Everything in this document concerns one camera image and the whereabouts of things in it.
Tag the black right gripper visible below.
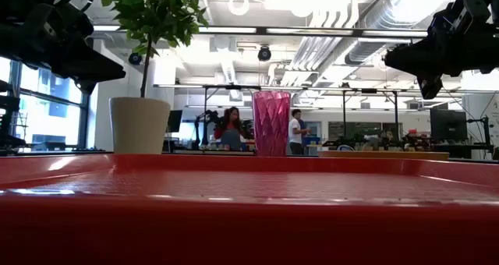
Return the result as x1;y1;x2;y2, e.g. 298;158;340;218
384;19;499;101

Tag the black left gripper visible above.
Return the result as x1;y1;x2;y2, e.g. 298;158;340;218
0;21;126;95

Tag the pink faceted plastic cup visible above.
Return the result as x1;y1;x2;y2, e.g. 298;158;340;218
252;90;292;157

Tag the red plastic tray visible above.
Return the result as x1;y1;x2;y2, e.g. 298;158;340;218
0;153;499;265

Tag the large black monitor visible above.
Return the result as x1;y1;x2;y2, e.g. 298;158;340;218
430;108;469;142

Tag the white plant pot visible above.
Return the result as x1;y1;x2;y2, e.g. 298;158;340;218
108;97;172;155

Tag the green leafy plant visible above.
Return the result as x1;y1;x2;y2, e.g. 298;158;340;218
100;0;210;99

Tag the small black monitor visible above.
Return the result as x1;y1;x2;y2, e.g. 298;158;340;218
167;109;183;133

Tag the long linear ceiling light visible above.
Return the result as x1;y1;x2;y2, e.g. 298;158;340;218
93;25;430;38

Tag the person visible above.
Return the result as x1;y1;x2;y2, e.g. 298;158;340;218
213;106;250;152
288;108;313;156

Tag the silver ventilation duct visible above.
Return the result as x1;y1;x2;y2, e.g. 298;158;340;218
345;0;483;66

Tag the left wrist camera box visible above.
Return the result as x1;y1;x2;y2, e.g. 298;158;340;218
23;2;77;40

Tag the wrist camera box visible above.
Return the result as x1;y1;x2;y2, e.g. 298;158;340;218
23;2;77;40
442;0;491;36

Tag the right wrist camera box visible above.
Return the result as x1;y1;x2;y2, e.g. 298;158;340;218
442;0;491;36

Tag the black workstation frame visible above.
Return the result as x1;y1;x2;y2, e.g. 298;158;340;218
342;88;399;141
202;84;262;149

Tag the white ring ceiling lamp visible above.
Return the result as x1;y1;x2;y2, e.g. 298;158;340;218
228;0;250;16

